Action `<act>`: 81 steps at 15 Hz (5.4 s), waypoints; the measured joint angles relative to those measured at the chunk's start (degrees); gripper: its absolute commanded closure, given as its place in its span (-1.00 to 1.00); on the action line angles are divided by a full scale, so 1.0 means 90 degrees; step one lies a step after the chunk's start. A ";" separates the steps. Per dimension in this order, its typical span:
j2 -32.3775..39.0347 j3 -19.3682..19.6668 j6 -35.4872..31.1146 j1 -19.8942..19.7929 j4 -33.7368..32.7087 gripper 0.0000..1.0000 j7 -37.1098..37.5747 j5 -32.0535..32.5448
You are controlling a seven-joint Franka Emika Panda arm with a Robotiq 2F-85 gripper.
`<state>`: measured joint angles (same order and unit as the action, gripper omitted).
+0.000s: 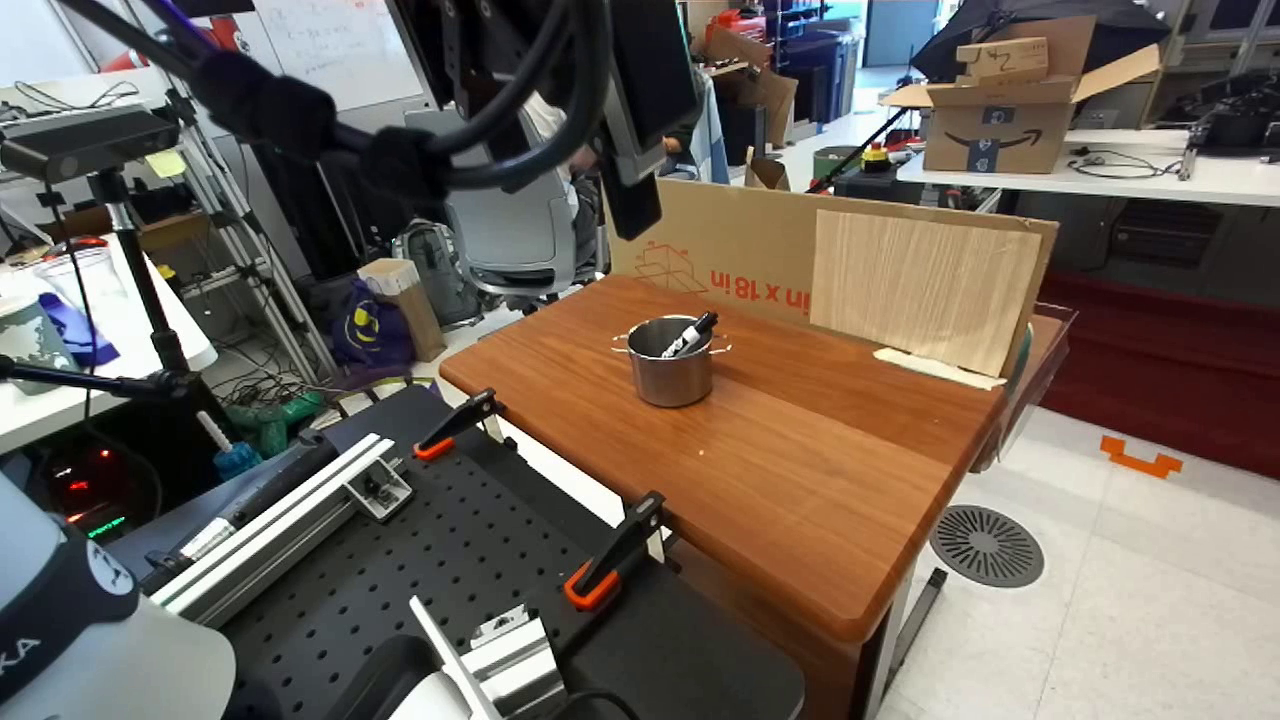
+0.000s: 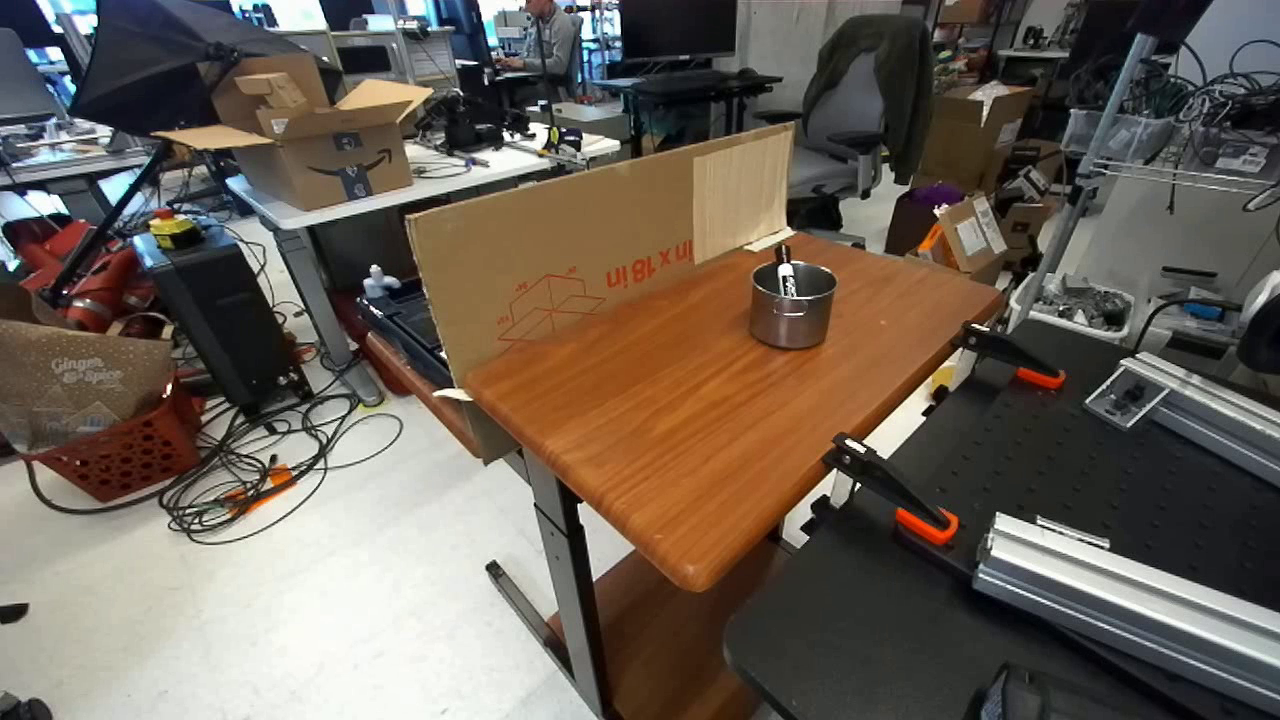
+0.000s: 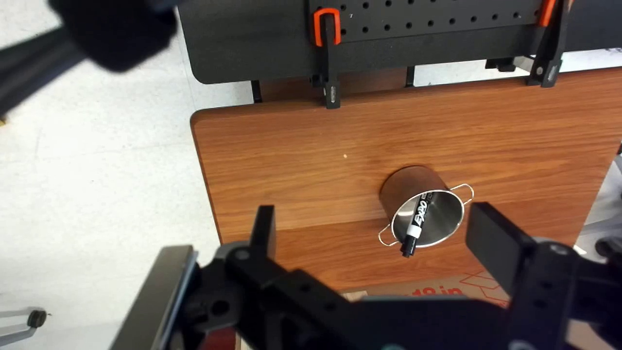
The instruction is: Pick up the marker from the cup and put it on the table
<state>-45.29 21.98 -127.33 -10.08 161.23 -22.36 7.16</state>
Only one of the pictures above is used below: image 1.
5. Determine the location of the pale wooden strip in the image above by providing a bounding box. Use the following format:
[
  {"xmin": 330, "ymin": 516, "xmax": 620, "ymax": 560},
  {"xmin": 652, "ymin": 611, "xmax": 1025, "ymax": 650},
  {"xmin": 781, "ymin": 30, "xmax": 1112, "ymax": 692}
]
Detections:
[{"xmin": 871, "ymin": 343, "xmax": 1010, "ymax": 395}]

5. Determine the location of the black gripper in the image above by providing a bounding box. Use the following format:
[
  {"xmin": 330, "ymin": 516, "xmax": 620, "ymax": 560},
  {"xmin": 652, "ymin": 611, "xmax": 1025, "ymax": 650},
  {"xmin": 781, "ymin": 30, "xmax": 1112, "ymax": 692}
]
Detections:
[{"xmin": 590, "ymin": 0, "xmax": 707, "ymax": 246}]

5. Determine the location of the black computer tower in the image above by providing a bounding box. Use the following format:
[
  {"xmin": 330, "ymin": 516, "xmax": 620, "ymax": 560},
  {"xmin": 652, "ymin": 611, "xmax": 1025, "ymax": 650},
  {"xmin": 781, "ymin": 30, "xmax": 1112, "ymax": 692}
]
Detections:
[{"xmin": 247, "ymin": 136, "xmax": 412, "ymax": 289}]

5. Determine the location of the black box with red lights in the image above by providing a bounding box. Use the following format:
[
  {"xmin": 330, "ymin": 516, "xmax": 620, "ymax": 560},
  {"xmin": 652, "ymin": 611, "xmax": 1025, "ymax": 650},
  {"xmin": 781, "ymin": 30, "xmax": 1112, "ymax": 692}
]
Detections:
[{"xmin": 21, "ymin": 436, "xmax": 168, "ymax": 545}]

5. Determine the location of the black tripod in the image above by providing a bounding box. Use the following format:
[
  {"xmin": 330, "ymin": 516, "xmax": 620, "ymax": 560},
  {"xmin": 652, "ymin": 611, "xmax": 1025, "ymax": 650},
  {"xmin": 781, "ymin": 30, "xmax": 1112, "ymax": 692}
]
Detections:
[{"xmin": 0, "ymin": 164, "xmax": 239, "ymax": 452}]

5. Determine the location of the blue cloth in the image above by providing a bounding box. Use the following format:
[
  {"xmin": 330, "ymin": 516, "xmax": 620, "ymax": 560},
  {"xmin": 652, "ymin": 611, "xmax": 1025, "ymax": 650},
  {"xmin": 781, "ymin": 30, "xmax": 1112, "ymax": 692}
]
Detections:
[{"xmin": 32, "ymin": 289, "xmax": 122, "ymax": 374}]

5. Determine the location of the silver metal bracket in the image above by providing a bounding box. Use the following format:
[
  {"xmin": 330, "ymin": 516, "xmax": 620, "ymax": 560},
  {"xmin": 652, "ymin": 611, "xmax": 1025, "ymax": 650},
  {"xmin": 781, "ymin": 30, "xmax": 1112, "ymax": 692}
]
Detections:
[{"xmin": 402, "ymin": 591, "xmax": 573, "ymax": 720}]

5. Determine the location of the brown cardboard box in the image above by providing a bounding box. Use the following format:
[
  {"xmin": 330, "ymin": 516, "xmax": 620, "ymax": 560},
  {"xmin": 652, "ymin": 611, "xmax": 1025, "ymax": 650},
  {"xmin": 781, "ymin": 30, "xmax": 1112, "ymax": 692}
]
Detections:
[
  {"xmin": 608, "ymin": 176, "xmax": 1063, "ymax": 354},
  {"xmin": 701, "ymin": 22, "xmax": 802, "ymax": 154}
]

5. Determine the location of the green tool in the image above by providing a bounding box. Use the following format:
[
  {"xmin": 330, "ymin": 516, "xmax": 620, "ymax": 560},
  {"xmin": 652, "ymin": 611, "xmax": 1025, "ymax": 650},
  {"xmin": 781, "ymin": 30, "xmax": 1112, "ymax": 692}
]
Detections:
[{"xmin": 220, "ymin": 389, "xmax": 330, "ymax": 460}]

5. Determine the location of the white work table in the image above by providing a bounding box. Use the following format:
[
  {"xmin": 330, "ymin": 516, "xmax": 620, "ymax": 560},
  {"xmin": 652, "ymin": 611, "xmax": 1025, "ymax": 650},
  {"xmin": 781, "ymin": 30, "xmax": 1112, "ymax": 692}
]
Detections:
[{"xmin": 890, "ymin": 124, "xmax": 1280, "ymax": 212}]

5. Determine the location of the metal table leg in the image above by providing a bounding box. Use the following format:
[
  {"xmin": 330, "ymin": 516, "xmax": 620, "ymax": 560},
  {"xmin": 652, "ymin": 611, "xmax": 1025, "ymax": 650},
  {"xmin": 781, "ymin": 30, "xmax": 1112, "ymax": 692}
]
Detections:
[{"xmin": 883, "ymin": 563, "xmax": 953, "ymax": 701}]

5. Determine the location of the black orange bar clamp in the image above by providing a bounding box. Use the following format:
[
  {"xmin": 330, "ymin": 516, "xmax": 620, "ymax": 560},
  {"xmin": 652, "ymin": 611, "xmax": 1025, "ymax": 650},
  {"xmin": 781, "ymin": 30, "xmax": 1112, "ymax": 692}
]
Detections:
[
  {"xmin": 406, "ymin": 389, "xmax": 503, "ymax": 470},
  {"xmin": 559, "ymin": 492, "xmax": 670, "ymax": 617}
]

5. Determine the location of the silver metal stand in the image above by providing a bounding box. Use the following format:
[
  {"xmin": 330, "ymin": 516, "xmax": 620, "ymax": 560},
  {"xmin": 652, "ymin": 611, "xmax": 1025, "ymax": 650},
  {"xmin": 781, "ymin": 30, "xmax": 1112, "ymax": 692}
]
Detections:
[{"xmin": 163, "ymin": 93, "xmax": 339, "ymax": 392}]

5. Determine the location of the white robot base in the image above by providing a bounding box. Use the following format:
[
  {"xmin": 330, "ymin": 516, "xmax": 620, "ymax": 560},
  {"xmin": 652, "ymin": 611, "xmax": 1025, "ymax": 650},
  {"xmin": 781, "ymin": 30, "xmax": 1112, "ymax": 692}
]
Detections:
[{"xmin": 0, "ymin": 475, "xmax": 239, "ymax": 720}]

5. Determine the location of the grey camera on tripod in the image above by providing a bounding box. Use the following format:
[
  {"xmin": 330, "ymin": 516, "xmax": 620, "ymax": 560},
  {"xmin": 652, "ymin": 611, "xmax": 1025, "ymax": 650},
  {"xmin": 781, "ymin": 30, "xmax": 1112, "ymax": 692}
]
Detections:
[{"xmin": 0, "ymin": 105, "xmax": 184, "ymax": 189}]

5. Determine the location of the small metal pot cup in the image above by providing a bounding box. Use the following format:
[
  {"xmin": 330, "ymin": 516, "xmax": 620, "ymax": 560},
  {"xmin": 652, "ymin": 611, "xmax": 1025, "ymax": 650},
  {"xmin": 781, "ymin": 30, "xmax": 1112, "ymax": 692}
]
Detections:
[{"xmin": 611, "ymin": 314, "xmax": 737, "ymax": 414}]

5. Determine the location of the black perforated breadboard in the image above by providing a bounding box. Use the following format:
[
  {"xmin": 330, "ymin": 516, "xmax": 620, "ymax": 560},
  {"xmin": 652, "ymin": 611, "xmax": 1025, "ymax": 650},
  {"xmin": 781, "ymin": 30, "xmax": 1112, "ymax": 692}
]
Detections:
[{"xmin": 104, "ymin": 379, "xmax": 807, "ymax": 720}]

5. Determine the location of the black bag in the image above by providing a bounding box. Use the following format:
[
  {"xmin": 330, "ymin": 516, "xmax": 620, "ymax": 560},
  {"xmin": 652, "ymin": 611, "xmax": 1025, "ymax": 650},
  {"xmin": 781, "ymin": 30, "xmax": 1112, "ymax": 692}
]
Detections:
[{"xmin": 1188, "ymin": 70, "xmax": 1280, "ymax": 162}]

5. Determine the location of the purple bag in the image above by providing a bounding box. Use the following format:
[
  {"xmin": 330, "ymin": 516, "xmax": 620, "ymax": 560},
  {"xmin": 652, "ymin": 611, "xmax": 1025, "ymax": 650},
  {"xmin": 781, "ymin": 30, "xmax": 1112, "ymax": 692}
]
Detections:
[{"xmin": 320, "ymin": 271, "xmax": 420, "ymax": 379}]

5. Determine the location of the aluminium extrusion rail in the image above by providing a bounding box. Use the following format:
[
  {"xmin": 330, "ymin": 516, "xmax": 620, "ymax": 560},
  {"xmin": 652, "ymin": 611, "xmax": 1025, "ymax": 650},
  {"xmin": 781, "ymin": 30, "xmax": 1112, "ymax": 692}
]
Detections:
[{"xmin": 142, "ymin": 433, "xmax": 420, "ymax": 631}]

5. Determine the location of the black and white marker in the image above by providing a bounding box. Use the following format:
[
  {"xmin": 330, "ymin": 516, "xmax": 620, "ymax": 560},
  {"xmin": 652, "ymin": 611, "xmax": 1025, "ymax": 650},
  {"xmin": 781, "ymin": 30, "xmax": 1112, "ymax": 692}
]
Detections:
[{"xmin": 658, "ymin": 309, "xmax": 723, "ymax": 363}]

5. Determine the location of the open Amazon cardboard box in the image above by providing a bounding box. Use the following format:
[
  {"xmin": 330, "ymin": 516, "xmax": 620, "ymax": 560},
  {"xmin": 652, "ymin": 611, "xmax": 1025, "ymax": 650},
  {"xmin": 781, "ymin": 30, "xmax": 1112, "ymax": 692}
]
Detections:
[{"xmin": 883, "ymin": 12, "xmax": 1166, "ymax": 182}]

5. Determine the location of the round metal floor drain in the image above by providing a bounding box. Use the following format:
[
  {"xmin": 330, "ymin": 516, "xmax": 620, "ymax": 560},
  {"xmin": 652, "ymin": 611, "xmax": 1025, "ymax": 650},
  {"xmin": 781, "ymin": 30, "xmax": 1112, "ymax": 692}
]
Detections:
[{"xmin": 926, "ymin": 499, "xmax": 1047, "ymax": 591}]

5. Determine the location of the light wooden board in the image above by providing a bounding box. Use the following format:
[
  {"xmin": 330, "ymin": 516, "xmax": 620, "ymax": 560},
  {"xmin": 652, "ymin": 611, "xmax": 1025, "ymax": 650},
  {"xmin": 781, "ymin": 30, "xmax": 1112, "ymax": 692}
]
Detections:
[{"xmin": 807, "ymin": 199, "xmax": 1050, "ymax": 379}]

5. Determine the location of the small beige carton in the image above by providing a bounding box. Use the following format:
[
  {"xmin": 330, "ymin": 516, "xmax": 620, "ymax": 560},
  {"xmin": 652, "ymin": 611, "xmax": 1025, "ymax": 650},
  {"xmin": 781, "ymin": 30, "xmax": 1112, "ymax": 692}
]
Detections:
[{"xmin": 355, "ymin": 252, "xmax": 449, "ymax": 363}]

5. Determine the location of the white side table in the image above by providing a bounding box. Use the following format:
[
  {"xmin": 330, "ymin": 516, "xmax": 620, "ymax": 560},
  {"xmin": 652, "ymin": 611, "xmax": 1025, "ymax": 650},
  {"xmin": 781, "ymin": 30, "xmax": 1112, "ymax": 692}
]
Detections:
[{"xmin": 0, "ymin": 235, "xmax": 220, "ymax": 460}]

